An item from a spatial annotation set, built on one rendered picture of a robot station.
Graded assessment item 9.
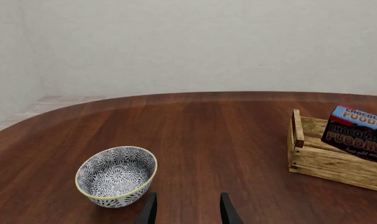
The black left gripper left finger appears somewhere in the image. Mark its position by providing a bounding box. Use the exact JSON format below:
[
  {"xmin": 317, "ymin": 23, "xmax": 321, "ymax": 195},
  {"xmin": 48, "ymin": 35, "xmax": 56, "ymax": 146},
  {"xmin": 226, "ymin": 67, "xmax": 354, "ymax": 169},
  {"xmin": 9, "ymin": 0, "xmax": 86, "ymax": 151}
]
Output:
[{"xmin": 134, "ymin": 192, "xmax": 158, "ymax": 224}]

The wooden slat tray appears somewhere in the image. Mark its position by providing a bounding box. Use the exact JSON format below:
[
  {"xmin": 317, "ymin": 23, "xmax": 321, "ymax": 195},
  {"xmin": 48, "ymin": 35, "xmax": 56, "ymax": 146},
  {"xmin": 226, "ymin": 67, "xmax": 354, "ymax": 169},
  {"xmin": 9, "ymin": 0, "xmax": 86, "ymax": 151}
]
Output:
[{"xmin": 287, "ymin": 108, "xmax": 377, "ymax": 194}]

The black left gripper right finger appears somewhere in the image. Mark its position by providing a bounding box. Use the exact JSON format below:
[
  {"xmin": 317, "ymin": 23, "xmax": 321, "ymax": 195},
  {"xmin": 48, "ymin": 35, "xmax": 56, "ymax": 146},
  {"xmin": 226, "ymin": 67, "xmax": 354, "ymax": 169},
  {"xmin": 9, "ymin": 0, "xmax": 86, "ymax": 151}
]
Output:
[{"xmin": 220, "ymin": 192, "xmax": 245, "ymax": 224}]

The black and white patterned bowl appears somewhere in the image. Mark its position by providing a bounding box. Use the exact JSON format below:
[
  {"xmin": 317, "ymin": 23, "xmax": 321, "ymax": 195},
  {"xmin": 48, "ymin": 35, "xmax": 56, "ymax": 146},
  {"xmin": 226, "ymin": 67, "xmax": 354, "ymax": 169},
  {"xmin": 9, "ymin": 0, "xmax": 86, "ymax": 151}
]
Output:
[{"xmin": 75, "ymin": 146, "xmax": 158, "ymax": 209}]

